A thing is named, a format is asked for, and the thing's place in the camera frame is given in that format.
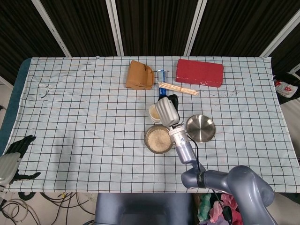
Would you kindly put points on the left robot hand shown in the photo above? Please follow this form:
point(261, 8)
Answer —
point(9, 164)

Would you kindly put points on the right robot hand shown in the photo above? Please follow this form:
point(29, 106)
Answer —
point(166, 112)

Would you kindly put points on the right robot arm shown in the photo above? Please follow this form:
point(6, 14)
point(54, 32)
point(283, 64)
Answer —
point(234, 180)

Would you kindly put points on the white paper cup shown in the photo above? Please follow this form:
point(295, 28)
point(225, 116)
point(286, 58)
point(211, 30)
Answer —
point(153, 113)

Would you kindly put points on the metal bowl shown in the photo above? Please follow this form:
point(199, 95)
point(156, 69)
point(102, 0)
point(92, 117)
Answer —
point(146, 140)

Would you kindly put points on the bundle of wooden sticks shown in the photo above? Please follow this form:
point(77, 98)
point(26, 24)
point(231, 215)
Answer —
point(180, 89)

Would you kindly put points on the toothpaste tube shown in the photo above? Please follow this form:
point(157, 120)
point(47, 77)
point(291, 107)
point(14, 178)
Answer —
point(162, 75)

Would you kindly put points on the round metal plate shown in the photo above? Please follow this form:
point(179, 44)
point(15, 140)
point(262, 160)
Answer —
point(201, 129)

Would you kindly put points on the brown cloth pouch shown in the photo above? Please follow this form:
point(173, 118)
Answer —
point(138, 75)

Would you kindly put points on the red rectangular box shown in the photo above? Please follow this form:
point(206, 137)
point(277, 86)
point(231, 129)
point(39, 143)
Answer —
point(199, 72)

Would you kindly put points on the checked tablecloth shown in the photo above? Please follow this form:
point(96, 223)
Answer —
point(93, 140)

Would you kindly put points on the blue-grey robot torso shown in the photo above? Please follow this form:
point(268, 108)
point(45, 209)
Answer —
point(140, 208)

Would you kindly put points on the black bag with red print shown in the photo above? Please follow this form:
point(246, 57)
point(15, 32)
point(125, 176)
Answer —
point(287, 89)

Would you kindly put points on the white frame post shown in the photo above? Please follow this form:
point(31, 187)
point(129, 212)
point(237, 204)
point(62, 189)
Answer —
point(51, 28)
point(114, 28)
point(281, 35)
point(194, 28)

